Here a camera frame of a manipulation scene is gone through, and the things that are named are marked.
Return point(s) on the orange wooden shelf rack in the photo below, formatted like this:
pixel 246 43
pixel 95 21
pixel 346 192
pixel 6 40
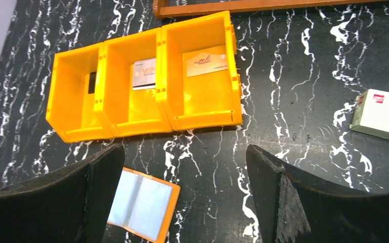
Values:
pixel 161 9

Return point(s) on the orange leather card holder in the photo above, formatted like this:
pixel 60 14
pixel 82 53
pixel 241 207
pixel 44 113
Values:
pixel 144 205

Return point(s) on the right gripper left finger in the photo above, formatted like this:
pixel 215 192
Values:
pixel 70 204

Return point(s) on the orange three-compartment plastic bin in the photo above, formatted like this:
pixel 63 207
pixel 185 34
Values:
pixel 177 77

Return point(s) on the white rectangular box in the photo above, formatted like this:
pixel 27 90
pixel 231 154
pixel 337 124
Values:
pixel 371 114

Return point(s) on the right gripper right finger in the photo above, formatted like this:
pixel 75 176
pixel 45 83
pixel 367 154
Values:
pixel 293 205

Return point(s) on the silver VIP card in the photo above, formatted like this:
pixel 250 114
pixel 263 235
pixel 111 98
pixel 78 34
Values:
pixel 143 75

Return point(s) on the brown card in bin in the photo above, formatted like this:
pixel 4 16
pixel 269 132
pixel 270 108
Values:
pixel 204 63

